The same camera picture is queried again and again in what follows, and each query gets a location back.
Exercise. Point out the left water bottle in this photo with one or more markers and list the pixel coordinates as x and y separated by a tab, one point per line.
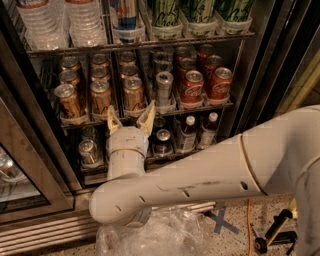
46	23

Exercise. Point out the red cola can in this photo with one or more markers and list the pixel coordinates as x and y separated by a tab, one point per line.
191	87
203	52
220	83
185	65
212	63
180	53

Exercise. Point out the right water bottle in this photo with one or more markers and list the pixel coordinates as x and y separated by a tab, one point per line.
86	23

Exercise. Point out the blue silver energy can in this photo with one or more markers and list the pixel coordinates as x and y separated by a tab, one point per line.
124	14

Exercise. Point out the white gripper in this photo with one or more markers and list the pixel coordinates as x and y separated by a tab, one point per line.
127	139

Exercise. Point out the clear plastic bag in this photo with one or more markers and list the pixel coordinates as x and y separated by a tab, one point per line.
168	232

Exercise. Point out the top wire shelf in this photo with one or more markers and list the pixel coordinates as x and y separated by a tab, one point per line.
139	45

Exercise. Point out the red cola can back right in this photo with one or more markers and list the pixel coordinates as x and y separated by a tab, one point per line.
203	52

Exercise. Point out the wire shelf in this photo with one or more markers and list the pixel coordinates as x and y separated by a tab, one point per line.
139	45
176	108

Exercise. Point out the white cap bottle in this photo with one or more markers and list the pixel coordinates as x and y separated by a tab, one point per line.
208	130
187	134

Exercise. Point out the white cap bottle right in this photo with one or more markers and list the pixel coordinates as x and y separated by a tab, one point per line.
208	130

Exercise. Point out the red cola can front left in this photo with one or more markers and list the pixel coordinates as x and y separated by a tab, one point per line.
191	87

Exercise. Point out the red cola can front right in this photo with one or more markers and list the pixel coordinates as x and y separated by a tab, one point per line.
220	83

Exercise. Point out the green white can front left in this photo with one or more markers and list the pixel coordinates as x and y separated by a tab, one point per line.
88	152

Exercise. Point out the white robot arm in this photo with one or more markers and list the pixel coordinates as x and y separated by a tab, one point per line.
276	157

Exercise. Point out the blue cola can right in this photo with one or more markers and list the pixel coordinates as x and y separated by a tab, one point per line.
163	142

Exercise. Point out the silver slim can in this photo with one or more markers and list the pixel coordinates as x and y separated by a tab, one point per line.
162	66
164	81

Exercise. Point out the green can right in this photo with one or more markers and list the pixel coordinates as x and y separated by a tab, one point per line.
234	10

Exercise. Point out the fridge bottom vent grille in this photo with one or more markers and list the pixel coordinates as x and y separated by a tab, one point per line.
53	233

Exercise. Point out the red cola can back left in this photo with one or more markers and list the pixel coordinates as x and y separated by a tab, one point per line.
180	53

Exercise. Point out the yellow black stand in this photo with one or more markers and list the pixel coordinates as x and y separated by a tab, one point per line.
275	235

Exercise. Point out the orange can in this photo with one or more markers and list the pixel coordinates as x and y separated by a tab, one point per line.
134	99
127	71
101	94
127	58
67	97
99	60
70	76
70	62
100	74

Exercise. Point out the green white can back left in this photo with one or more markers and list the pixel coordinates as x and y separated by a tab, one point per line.
89	133

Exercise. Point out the green white can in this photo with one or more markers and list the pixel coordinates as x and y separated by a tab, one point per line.
89	133
88	152

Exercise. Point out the white cap bottle left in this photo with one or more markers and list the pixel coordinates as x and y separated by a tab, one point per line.
187	134

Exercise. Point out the middle wire shelf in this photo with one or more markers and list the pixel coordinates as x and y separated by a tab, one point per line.
176	108

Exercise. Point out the green can middle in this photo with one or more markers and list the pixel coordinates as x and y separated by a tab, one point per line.
198	11

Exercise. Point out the silver slim can front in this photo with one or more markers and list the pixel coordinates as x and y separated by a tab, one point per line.
164	81

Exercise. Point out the water bottle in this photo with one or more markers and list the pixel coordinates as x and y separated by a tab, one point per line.
86	23
46	23

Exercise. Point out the fridge left glass door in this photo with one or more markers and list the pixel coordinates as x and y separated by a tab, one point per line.
32	185

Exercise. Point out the silver slim can behind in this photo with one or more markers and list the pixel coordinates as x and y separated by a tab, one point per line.
162	66

